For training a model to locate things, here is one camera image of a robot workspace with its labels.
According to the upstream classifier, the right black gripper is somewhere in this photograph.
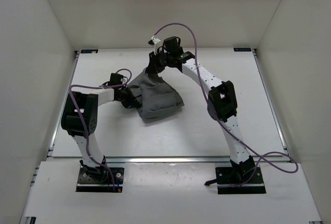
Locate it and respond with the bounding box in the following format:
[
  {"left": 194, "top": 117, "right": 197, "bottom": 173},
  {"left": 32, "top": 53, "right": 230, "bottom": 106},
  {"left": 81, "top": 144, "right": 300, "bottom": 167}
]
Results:
[{"left": 146, "top": 51, "right": 173, "bottom": 76}]

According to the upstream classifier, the grey pleated skirt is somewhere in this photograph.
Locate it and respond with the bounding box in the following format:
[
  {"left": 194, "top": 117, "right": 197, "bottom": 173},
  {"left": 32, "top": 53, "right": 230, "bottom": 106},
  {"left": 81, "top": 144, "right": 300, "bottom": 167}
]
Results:
[{"left": 128, "top": 69, "right": 185, "bottom": 123}]

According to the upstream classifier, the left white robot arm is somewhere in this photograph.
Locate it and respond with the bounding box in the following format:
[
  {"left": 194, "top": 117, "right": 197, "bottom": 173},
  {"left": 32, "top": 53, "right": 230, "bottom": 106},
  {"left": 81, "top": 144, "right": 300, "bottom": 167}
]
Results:
[{"left": 61, "top": 81, "right": 142, "bottom": 182}]

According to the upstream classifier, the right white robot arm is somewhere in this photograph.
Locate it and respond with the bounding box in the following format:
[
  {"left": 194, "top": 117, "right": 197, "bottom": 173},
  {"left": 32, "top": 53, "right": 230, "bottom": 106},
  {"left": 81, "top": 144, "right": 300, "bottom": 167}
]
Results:
[{"left": 146, "top": 51, "right": 255, "bottom": 183}]

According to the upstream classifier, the left blue corner label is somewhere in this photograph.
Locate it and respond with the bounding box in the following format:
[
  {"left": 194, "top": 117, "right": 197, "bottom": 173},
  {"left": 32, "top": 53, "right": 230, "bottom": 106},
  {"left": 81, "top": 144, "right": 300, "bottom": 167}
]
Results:
[{"left": 80, "top": 49, "right": 98, "bottom": 54}]

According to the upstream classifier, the blue corner label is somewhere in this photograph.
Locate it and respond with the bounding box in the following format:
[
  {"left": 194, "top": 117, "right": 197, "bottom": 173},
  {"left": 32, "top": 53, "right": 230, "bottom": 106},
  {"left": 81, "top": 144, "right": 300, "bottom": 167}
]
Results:
[
  {"left": 233, "top": 48, "right": 251, "bottom": 52},
  {"left": 80, "top": 49, "right": 98, "bottom": 54}
]

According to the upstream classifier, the right blue corner label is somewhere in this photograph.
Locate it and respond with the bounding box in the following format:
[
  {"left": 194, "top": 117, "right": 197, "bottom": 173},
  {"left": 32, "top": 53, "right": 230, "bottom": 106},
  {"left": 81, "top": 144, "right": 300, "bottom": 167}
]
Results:
[{"left": 233, "top": 48, "right": 251, "bottom": 52}]

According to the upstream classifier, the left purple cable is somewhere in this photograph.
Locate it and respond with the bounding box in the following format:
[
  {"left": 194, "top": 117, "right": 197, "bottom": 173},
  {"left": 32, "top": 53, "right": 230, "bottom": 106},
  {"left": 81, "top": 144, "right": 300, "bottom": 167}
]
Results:
[{"left": 69, "top": 68, "right": 133, "bottom": 192}]

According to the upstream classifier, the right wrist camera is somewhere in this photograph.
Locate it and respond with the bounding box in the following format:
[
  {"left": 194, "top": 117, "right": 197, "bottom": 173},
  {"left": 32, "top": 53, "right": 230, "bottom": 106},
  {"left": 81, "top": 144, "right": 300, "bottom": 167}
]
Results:
[{"left": 148, "top": 36, "right": 183, "bottom": 55}]

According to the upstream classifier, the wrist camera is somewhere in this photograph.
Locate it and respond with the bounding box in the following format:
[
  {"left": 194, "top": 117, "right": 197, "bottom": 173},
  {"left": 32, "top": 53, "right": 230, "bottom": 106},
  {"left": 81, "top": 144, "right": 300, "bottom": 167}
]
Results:
[
  {"left": 148, "top": 36, "right": 183, "bottom": 55},
  {"left": 107, "top": 73, "right": 126, "bottom": 88}
]

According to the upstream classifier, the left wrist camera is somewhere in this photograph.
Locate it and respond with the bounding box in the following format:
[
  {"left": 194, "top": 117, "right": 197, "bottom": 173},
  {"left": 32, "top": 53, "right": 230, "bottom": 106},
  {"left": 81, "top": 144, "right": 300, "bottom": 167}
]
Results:
[{"left": 107, "top": 73, "right": 126, "bottom": 88}]

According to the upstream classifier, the aluminium front rail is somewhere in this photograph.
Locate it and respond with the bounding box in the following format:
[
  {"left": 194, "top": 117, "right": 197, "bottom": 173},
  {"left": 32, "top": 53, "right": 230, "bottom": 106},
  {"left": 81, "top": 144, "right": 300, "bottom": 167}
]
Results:
[{"left": 106, "top": 156, "right": 230, "bottom": 163}]

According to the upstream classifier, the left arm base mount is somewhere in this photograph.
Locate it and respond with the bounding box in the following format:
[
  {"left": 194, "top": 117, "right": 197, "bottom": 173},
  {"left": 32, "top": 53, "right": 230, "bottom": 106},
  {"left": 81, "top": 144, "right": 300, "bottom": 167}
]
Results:
[{"left": 76, "top": 160, "right": 125, "bottom": 193}]

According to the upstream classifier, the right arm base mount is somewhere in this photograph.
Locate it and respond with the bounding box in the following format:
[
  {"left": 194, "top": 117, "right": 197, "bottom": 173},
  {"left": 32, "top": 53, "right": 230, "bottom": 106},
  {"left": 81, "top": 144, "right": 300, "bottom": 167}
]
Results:
[{"left": 204, "top": 167, "right": 266, "bottom": 195}]

